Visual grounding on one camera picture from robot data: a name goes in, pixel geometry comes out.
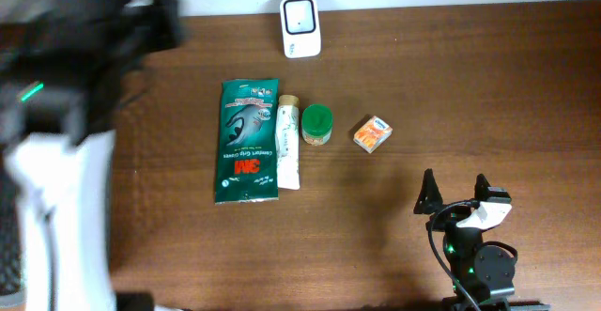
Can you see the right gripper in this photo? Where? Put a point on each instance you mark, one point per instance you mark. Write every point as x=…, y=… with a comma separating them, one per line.
x=428, y=203

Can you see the orange small box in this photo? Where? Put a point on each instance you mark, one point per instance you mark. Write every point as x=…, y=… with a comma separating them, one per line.
x=372, y=134

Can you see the green lid jar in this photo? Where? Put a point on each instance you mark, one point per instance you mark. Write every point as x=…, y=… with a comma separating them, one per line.
x=316, y=124

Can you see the white cream tube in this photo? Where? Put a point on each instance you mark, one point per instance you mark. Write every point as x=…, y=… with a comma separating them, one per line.
x=288, y=142

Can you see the green 3M gloves packet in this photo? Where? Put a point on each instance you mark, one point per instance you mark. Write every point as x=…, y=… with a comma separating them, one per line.
x=246, y=159

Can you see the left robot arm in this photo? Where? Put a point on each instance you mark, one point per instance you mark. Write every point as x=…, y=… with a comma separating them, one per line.
x=61, y=85

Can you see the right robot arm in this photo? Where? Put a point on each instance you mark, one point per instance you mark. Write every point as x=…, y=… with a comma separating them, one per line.
x=481, y=271

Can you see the white barcode scanner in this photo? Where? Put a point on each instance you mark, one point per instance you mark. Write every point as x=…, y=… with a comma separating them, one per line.
x=300, y=28

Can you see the grey plastic basket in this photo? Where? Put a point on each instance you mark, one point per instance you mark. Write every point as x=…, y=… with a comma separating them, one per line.
x=12, y=284

